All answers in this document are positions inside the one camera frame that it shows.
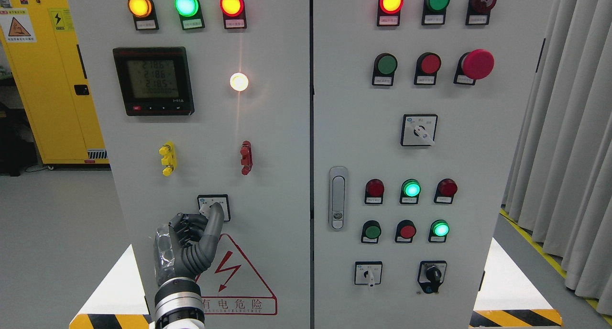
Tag green push button upper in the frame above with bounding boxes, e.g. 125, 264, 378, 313
371, 53, 398, 87

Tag lit red indicator lamp right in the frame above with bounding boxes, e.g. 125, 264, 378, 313
376, 0, 404, 27

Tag dark red buzzer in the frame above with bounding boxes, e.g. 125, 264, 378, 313
465, 0, 497, 26

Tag lower left rotary selector switch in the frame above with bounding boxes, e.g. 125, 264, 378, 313
354, 261, 383, 287

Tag lit green push button lower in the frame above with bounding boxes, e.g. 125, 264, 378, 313
428, 219, 450, 243

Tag upper right rotary selector switch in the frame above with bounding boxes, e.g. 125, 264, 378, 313
400, 114, 438, 147

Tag yellow terminal connector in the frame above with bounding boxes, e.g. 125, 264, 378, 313
159, 141, 177, 176

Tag red terminal connector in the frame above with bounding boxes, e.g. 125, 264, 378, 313
239, 140, 253, 175

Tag amber indicator lamp top left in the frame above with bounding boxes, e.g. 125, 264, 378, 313
128, 0, 159, 31

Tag black knob selector switch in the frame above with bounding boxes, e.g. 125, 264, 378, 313
417, 261, 447, 294

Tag green indicator lamp top left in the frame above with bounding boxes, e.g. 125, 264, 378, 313
174, 0, 205, 31

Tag grey right cabinet door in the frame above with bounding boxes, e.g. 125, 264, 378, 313
313, 0, 554, 329

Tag red push button upper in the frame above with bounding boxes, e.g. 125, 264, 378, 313
414, 52, 441, 86

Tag right cabinet base hazard stripes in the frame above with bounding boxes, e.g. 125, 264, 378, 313
469, 238, 564, 329

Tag dark red indicator lamp right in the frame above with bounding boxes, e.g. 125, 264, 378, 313
434, 178, 458, 204

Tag red push button lower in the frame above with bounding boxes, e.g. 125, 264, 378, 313
395, 219, 416, 243

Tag yellow safety storage cabinet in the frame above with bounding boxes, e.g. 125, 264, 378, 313
1, 0, 109, 165

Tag grey left cabinet door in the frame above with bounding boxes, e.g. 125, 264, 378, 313
68, 0, 311, 329

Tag dark green indicator lamp top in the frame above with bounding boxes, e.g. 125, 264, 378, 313
421, 0, 450, 26

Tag dark red indicator lamp left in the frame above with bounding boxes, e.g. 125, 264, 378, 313
364, 179, 385, 205

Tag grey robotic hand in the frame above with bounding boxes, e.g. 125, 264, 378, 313
153, 203, 225, 286

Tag lit green indicator lamp middle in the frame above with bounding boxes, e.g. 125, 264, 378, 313
399, 179, 421, 205

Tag door rotary selector switch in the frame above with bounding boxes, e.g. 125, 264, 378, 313
197, 194, 231, 223

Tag red push button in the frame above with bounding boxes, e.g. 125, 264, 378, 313
414, 52, 441, 86
395, 219, 416, 243

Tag grey curtain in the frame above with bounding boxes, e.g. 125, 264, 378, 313
503, 0, 612, 315

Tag red indicator lamp top left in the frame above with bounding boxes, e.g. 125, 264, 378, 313
220, 0, 247, 30

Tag black digital power meter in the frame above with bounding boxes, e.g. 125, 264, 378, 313
113, 46, 195, 116

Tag red mushroom emergency stop button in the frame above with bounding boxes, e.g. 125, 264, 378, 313
453, 49, 495, 86

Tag left cabinet base hazard stripes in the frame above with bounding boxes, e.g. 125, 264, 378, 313
69, 243, 156, 329

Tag grey cabinet door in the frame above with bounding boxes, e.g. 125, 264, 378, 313
68, 0, 311, 329
313, 0, 554, 329

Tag silver cabinet door handle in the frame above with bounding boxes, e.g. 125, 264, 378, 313
328, 167, 348, 230

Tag green push button lower left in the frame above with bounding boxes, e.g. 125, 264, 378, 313
361, 220, 381, 244

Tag dark red indicator lamp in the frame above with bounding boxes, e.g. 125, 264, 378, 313
434, 178, 458, 204
364, 179, 385, 205

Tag cabinet base hazard stripes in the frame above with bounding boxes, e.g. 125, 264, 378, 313
69, 243, 156, 329
469, 238, 564, 329

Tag clear round indicator light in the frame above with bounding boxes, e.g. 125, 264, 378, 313
229, 72, 250, 92

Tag red electric hazard warning sticker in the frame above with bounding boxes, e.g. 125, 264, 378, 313
197, 234, 278, 316

